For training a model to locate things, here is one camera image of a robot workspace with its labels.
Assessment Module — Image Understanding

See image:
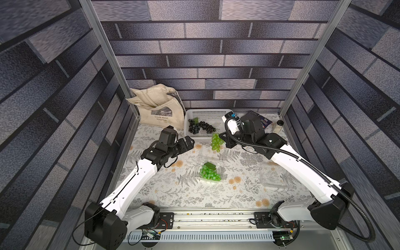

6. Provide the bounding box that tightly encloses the green grape bunch front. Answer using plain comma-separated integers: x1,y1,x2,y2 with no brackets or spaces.
210,133,225,153

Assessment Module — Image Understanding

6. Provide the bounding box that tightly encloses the green grape bunch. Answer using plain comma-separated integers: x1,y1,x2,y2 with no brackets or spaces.
210,133,225,153
199,162,221,182

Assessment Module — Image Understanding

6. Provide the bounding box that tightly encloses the clear clamshell container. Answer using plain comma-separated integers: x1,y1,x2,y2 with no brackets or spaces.
194,152,229,184

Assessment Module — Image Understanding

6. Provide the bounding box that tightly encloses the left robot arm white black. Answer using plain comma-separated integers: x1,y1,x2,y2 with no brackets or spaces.
83,126,195,250

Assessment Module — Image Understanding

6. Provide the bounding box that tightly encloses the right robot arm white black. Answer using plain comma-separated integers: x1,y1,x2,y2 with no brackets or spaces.
219,111,354,230

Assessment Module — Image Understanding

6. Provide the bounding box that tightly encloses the dark blue snack bag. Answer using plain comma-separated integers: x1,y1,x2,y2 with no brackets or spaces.
258,114,272,129

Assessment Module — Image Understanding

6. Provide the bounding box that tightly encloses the black grape bunch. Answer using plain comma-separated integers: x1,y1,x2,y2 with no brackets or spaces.
188,118,216,134

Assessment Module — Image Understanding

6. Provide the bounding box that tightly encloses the small black-capped bottle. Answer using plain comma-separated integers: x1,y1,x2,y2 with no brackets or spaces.
272,120,284,134

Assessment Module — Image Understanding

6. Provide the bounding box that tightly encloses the white plastic basket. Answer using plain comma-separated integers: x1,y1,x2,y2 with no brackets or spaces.
184,109,232,140

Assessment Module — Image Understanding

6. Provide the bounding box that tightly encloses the beige canvas tote bag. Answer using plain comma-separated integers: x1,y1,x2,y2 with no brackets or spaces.
127,84,186,130

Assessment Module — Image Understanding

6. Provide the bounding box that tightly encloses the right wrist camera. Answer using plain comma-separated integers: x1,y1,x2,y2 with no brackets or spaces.
222,111,240,135

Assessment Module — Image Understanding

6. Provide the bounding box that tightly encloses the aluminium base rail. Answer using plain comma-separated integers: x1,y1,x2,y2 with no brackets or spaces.
81,207,341,243

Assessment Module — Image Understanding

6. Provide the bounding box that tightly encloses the left aluminium frame post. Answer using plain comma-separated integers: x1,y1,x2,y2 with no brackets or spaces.
79,0,133,99

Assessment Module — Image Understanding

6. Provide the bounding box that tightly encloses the aluminium frame post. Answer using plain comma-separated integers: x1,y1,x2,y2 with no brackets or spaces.
279,0,351,118
79,0,133,99

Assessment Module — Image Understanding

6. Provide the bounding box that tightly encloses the right aluminium frame post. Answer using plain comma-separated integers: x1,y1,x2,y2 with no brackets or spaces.
279,0,351,118

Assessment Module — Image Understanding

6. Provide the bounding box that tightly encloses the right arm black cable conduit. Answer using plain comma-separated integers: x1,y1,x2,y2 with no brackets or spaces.
224,116,376,243

